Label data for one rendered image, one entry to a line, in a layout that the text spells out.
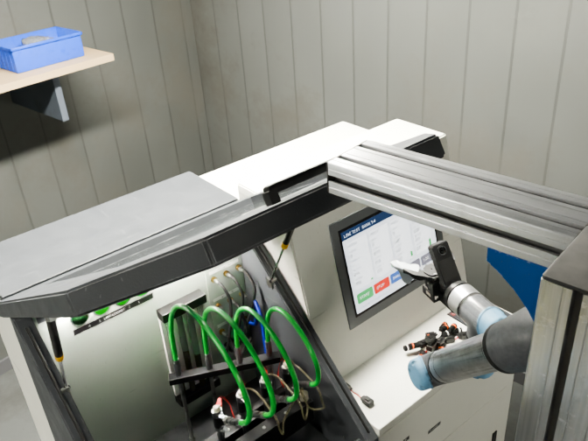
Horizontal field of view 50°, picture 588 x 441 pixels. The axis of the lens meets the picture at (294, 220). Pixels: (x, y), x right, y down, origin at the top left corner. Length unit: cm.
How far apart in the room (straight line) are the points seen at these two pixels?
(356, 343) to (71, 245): 89
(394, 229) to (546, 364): 138
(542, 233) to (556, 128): 207
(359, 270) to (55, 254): 87
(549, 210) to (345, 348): 132
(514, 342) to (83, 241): 116
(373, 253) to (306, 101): 164
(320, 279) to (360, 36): 157
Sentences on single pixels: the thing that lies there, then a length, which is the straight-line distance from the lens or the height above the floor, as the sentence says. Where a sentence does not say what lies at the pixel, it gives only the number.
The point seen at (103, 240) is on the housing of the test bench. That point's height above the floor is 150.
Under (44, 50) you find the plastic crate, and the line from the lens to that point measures 294.
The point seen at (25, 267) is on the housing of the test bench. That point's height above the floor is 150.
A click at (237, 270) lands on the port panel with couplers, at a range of 193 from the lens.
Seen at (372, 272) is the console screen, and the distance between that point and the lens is 196.
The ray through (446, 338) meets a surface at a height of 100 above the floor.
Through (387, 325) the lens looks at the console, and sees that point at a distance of 207.
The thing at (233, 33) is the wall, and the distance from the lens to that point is 373.
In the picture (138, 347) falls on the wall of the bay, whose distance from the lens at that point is 187.
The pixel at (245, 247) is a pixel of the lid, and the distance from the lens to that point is 81.
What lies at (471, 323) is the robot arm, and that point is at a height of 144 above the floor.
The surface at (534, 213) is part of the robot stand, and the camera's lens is 71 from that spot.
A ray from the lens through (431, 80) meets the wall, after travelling 294.
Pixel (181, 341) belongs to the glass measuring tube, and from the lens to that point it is 190.
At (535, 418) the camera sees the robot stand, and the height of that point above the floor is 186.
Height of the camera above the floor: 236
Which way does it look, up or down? 30 degrees down
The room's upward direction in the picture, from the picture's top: 4 degrees counter-clockwise
